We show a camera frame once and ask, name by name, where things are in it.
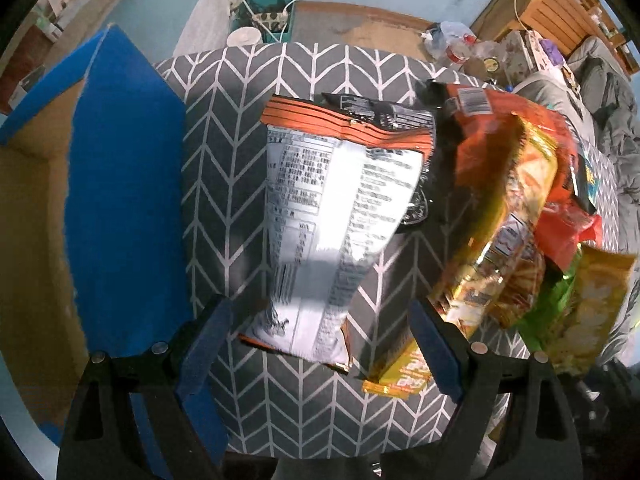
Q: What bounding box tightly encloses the green snack bag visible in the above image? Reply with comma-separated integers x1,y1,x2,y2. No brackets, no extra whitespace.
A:
516,247,582,353

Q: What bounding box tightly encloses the red snack bag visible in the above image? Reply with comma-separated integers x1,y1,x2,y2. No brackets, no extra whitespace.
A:
534,200,602,271

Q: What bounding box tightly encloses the white orange snack bag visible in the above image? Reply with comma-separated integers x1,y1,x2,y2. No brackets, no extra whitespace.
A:
241,96,436,372

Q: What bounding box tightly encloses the black snack bag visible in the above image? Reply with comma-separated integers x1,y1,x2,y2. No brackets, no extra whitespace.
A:
322,92,436,230

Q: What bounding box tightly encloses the golden yellow snack bag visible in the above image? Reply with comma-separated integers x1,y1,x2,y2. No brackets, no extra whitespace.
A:
362,118,556,399

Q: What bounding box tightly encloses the grey chevron fabric ottoman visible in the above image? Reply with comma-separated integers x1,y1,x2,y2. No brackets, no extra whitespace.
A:
158,44,492,458

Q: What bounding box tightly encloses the blue cardboard box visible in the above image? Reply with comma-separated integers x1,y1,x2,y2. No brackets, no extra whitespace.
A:
0,24,231,480

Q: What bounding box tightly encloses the grey blanket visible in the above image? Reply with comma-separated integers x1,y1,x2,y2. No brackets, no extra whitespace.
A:
514,37,640,366

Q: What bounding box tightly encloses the clear plastic bag pile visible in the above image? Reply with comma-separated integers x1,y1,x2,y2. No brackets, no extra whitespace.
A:
421,22,496,70

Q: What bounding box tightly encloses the white cup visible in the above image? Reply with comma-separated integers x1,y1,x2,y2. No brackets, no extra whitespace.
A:
227,26,262,47

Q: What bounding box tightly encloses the teal storage basket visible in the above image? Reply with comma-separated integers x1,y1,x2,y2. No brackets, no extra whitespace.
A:
230,0,295,44

